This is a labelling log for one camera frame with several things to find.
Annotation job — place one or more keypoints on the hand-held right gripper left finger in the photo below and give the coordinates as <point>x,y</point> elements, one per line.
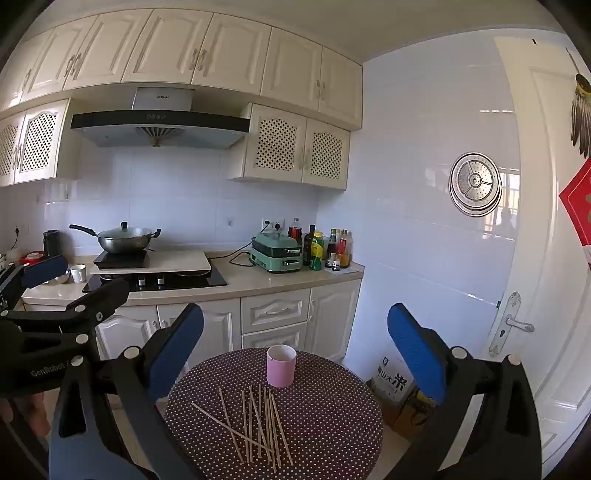
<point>181,350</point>

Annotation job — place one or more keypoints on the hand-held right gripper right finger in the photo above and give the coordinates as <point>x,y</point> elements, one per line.
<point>415,355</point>

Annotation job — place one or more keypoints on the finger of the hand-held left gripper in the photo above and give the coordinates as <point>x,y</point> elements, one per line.
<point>104,297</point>
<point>46,271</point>

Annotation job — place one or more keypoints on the pink cup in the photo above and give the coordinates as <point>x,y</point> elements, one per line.
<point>280,369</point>

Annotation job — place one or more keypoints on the pile of wooden chopsticks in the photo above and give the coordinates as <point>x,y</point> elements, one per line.
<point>269,424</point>

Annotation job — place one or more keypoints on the person's left hand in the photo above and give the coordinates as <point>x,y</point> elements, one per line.
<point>25,415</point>

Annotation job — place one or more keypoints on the red lidded container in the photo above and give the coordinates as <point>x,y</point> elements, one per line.
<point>33,256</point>

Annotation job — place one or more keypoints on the white mug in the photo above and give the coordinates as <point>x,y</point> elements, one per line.
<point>78,273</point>

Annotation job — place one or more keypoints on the white rice bag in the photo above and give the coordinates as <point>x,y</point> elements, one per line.
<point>392,378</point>

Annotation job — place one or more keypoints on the black induction cooker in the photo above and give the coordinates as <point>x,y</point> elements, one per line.
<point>120,259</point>

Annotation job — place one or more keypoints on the cardboard box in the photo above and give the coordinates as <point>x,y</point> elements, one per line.
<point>408,415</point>

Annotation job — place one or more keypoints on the steel wok with lid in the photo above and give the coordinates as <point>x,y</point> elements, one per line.
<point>124,240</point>

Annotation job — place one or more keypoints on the black glass hob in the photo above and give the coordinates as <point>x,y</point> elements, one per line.
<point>194,280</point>

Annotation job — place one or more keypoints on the beige stone board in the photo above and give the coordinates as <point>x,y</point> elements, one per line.
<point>184,263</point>

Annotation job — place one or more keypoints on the cream base cabinets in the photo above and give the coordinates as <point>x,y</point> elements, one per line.
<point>277,314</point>

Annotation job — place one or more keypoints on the brown polka dot tablecloth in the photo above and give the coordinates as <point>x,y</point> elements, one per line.
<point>323,415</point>

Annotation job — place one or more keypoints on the red label sauce bottle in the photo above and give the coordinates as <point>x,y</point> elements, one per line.
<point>344,247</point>

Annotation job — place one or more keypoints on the cream lattice door cabinet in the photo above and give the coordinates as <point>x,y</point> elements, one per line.
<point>295,145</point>
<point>39,138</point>

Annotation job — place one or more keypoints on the dark soy sauce bottle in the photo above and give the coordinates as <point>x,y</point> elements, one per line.
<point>332,249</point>

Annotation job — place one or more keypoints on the green electric cooker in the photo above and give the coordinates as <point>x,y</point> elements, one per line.
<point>276,253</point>

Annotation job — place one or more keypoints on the green yellow bottle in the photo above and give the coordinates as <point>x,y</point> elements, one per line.
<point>317,251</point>

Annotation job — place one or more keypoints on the dark oil bottle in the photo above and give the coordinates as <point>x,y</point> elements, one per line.
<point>310,240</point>

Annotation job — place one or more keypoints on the white door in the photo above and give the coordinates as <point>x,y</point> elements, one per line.
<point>545,230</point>

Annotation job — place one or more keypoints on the steel range hood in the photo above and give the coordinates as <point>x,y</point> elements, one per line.
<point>161,124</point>

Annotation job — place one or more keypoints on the red paper decoration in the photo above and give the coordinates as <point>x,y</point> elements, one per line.
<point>579,203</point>

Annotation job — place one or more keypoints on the white wall power outlet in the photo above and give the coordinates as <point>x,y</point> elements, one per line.
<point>273,225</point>

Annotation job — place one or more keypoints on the cream upper wall cabinets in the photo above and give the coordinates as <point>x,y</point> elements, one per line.
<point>175,46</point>

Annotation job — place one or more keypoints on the feather wall ornament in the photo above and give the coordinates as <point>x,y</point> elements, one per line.
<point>581,115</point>

